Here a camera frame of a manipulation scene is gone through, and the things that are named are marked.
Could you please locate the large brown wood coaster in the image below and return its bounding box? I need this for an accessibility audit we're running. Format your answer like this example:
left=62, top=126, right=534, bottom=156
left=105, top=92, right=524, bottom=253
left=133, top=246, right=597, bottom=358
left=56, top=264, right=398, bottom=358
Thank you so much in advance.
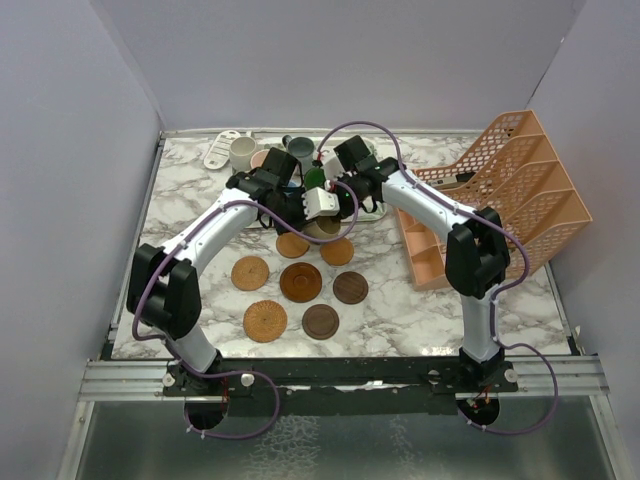
left=279, top=262, right=322, bottom=303

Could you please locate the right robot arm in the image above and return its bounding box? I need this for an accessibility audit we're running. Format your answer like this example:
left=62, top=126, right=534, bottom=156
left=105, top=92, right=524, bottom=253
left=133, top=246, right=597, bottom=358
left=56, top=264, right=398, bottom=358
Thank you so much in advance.
left=321, top=135, right=510, bottom=391

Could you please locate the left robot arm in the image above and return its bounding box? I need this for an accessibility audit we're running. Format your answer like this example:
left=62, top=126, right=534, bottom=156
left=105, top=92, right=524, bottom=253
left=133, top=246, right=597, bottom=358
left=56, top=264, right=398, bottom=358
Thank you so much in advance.
left=126, top=148, right=303, bottom=395

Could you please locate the light bamboo coaster back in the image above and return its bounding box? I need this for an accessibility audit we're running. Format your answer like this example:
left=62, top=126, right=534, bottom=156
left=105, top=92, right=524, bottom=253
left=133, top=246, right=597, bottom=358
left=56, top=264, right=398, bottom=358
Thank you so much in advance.
left=276, top=232, right=310, bottom=259

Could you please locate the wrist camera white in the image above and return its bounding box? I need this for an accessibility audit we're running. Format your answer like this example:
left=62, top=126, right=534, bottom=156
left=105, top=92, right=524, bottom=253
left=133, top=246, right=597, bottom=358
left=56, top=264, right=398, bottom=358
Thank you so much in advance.
left=322, top=155, right=348, bottom=181
left=302, top=187, right=340, bottom=220

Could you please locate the orange plastic file organizer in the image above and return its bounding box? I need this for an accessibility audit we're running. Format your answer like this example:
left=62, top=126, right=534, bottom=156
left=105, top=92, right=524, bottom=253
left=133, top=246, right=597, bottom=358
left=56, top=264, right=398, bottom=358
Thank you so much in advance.
left=414, top=110, right=592, bottom=280

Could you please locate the white cream mug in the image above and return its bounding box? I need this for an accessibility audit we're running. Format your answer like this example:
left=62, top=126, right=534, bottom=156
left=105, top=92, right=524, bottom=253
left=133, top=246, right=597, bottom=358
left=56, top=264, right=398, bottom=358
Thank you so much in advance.
left=229, top=136, right=258, bottom=171

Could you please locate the floral serving tray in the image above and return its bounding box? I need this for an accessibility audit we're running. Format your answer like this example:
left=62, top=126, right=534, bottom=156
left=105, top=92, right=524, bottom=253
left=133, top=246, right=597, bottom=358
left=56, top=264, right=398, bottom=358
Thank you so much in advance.
left=244, top=130, right=390, bottom=230

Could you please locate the aluminium rail frame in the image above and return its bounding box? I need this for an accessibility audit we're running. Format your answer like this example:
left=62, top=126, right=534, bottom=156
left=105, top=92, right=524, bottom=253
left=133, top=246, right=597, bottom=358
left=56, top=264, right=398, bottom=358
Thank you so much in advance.
left=54, top=130, right=626, bottom=480

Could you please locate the light wood coaster right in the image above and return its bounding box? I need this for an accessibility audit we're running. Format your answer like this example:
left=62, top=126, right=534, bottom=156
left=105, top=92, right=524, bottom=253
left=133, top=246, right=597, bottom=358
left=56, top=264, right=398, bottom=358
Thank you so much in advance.
left=320, top=238, right=354, bottom=266

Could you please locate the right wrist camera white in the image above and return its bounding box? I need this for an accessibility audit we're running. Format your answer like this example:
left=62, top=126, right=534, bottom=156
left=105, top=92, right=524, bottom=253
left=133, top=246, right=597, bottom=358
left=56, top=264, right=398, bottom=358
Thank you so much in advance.
left=322, top=155, right=348, bottom=181

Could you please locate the grey blue mug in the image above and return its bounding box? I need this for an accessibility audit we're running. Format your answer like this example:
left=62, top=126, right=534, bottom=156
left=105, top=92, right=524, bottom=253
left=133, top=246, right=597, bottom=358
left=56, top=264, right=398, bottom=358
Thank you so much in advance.
left=282, top=135, right=316, bottom=175

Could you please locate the green floral mug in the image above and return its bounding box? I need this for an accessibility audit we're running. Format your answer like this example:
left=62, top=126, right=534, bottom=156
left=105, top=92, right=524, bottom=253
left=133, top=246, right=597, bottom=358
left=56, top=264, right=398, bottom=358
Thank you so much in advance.
left=304, top=167, right=326, bottom=191

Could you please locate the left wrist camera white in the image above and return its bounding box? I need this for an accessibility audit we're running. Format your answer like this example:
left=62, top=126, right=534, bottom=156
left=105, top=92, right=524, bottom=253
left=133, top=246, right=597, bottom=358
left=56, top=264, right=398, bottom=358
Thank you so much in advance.
left=302, top=187, right=340, bottom=220

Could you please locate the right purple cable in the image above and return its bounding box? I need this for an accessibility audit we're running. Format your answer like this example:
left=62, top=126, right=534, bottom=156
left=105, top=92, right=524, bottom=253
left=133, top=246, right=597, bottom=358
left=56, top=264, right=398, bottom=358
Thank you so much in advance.
left=315, top=120, right=562, bottom=435

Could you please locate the stapler box in organizer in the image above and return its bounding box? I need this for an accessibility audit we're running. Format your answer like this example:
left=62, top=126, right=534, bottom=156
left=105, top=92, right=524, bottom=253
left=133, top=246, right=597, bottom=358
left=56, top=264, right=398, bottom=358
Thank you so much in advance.
left=427, top=172, right=475, bottom=190

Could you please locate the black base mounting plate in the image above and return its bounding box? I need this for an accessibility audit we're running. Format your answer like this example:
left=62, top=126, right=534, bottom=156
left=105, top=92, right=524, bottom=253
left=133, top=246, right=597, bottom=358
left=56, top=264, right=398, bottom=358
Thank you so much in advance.
left=163, top=356, right=518, bottom=417

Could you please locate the pink mug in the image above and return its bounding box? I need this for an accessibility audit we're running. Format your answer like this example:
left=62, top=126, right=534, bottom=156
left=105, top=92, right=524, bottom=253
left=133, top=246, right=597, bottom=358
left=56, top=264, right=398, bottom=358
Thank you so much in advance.
left=250, top=149, right=269, bottom=169

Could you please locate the dark walnut coaster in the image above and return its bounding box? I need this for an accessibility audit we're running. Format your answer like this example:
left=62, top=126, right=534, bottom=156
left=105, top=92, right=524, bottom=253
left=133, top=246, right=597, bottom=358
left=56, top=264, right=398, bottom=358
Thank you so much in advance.
left=302, top=304, right=340, bottom=340
left=333, top=271, right=369, bottom=305

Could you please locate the tan brown mug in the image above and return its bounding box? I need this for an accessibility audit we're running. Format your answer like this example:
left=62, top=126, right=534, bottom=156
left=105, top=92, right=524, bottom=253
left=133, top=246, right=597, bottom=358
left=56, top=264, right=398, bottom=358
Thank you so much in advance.
left=303, top=216, right=341, bottom=240

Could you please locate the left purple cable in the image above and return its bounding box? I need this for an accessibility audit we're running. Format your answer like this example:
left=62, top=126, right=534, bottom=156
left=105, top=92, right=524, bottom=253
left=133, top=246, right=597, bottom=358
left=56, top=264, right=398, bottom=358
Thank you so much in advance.
left=131, top=179, right=361, bottom=440

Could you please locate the white barcode tag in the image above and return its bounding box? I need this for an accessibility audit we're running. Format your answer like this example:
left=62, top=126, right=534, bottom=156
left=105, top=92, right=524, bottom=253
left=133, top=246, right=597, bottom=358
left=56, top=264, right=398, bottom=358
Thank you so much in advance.
left=203, top=130, right=241, bottom=170

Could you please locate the purple cable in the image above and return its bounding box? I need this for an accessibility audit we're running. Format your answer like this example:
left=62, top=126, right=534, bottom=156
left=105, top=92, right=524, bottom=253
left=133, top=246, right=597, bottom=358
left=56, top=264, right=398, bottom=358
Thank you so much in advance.
left=131, top=179, right=361, bottom=440
left=315, top=120, right=562, bottom=435

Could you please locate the woven rattan coaster front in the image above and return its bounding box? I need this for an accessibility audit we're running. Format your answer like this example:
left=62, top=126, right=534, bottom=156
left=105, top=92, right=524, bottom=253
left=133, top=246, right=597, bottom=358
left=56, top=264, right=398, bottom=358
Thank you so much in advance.
left=243, top=300, right=288, bottom=343

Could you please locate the dark walnut coaster front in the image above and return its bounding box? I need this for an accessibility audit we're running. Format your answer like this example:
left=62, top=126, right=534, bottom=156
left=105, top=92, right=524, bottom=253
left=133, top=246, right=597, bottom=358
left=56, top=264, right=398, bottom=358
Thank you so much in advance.
left=302, top=304, right=340, bottom=340

